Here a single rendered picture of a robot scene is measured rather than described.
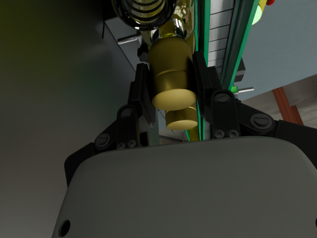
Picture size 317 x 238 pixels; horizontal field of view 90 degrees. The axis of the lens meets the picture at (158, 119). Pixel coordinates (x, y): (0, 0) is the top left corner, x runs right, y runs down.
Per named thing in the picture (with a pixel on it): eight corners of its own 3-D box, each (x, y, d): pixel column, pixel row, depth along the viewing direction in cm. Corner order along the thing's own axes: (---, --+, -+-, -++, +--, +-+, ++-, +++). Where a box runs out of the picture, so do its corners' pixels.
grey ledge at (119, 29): (106, -7, 38) (102, 27, 34) (140, -19, 37) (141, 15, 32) (172, 122, 124) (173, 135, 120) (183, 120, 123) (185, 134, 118)
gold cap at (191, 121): (199, 89, 18) (205, 124, 17) (176, 100, 21) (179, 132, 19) (179, 77, 16) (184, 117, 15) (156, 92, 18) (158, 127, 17)
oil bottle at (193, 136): (188, 128, 112) (194, 170, 102) (197, 127, 111) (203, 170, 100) (189, 131, 117) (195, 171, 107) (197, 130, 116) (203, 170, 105)
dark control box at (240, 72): (220, 57, 66) (224, 73, 63) (240, 53, 64) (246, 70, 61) (218, 69, 73) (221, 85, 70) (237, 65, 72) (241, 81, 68)
